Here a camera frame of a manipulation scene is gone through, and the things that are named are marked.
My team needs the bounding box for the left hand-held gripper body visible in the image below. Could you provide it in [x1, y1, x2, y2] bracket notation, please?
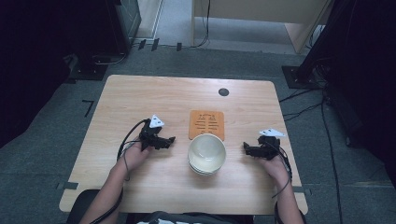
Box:
[138, 114, 166, 152]

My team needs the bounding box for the white ceramic bowl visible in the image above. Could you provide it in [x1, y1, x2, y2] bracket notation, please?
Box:
[187, 133, 227, 174]
[189, 161, 224, 177]

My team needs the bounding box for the black floor cable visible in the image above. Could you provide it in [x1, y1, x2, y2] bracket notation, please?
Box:
[282, 102, 325, 122]
[278, 88, 316, 104]

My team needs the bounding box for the black hanging cable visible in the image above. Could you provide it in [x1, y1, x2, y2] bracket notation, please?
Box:
[190, 0, 212, 49]

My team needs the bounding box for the light wooden cabinet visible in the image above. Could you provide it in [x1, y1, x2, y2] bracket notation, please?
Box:
[191, 0, 332, 54]

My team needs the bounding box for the dark equipment cabinet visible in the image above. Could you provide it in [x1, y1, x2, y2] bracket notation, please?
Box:
[104, 0, 143, 56]

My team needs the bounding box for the person's right hand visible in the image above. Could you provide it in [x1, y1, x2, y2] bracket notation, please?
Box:
[259, 154, 292, 189]

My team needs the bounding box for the grey floor tape strip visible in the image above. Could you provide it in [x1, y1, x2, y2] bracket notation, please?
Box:
[55, 181, 79, 191]

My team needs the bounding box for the black angled floor tape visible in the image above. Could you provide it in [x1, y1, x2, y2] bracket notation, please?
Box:
[81, 99, 95, 119]

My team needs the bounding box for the person's left hand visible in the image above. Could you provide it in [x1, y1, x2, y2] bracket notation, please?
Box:
[121, 139, 155, 173]

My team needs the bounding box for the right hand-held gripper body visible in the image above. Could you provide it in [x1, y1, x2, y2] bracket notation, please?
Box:
[257, 128, 287, 161]

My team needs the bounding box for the black chair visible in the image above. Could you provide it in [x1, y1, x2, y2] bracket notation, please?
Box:
[65, 189, 101, 224]

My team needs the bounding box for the black stand base plate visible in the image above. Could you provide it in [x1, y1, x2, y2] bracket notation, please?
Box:
[281, 64, 326, 91]
[68, 54, 109, 82]

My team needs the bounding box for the slotted wooden trivet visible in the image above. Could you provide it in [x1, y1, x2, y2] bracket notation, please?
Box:
[188, 109, 226, 142]

